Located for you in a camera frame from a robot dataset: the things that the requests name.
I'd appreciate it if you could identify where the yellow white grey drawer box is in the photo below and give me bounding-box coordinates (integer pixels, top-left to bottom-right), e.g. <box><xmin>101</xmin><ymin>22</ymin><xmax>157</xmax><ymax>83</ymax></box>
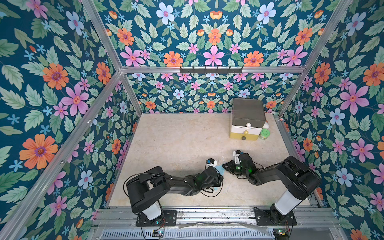
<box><xmin>229</xmin><ymin>98</ymin><xmax>267</xmax><ymax>141</ymax></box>

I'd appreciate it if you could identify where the green lidded small jar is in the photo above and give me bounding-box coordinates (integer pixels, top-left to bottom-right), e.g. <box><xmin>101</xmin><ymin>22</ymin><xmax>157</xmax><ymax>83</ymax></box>
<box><xmin>259</xmin><ymin>129</ymin><xmax>271</xmax><ymax>140</ymax></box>

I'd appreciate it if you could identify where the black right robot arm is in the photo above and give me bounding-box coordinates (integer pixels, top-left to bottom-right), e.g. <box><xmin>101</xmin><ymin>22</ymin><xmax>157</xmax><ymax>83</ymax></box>
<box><xmin>222</xmin><ymin>150</ymin><xmax>322</xmax><ymax>223</ymax></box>

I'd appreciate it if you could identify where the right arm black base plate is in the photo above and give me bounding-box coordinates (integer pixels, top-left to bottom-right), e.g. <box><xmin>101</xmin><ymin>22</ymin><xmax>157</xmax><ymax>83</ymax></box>
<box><xmin>254</xmin><ymin>206</ymin><xmax>297</xmax><ymax>226</ymax></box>

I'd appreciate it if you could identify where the white orange round object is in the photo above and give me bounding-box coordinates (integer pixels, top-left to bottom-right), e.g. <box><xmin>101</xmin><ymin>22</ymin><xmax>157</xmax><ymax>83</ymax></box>
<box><xmin>263</xmin><ymin>121</ymin><xmax>270</xmax><ymax>129</ymax></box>

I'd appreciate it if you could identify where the aluminium front frame rail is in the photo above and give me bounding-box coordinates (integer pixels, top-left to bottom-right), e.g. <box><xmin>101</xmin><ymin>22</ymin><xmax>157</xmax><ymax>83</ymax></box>
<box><xmin>94</xmin><ymin>206</ymin><xmax>341</xmax><ymax>228</ymax></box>

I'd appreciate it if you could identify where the light blue square paper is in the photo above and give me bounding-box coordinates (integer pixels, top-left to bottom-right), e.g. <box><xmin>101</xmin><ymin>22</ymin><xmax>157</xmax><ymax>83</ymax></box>
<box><xmin>214</xmin><ymin>165</ymin><xmax>226</xmax><ymax>191</ymax></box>

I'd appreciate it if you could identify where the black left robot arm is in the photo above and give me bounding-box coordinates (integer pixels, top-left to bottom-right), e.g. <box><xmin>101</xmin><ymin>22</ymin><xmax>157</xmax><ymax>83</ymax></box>
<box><xmin>123</xmin><ymin>166</ymin><xmax>224</xmax><ymax>223</ymax></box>

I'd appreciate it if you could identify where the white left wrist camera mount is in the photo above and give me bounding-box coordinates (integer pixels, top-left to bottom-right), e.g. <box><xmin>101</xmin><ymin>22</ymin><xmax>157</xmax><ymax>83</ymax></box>
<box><xmin>206</xmin><ymin>159</ymin><xmax>217</xmax><ymax>169</ymax></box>

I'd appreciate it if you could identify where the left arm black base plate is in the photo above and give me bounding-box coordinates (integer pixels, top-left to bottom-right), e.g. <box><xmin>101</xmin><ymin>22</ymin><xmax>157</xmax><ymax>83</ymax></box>
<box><xmin>136</xmin><ymin>210</ymin><xmax>178</xmax><ymax>227</ymax></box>

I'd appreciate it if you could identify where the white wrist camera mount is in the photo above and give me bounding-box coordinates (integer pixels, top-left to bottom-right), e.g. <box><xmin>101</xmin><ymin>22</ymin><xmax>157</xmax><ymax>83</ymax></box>
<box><xmin>206</xmin><ymin>159</ymin><xmax>217</xmax><ymax>169</ymax></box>
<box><xmin>233</xmin><ymin>150</ymin><xmax>242</xmax><ymax>165</ymax></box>

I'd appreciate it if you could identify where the black hook rail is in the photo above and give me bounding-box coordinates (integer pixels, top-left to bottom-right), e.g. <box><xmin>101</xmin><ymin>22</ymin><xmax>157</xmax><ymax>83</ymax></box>
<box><xmin>179</xmin><ymin>67</ymin><xmax>243</xmax><ymax>75</ymax></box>

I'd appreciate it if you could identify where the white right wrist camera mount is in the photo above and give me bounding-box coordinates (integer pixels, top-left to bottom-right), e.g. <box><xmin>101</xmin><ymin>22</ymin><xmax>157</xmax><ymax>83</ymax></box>
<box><xmin>233</xmin><ymin>150</ymin><xmax>242</xmax><ymax>165</ymax></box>

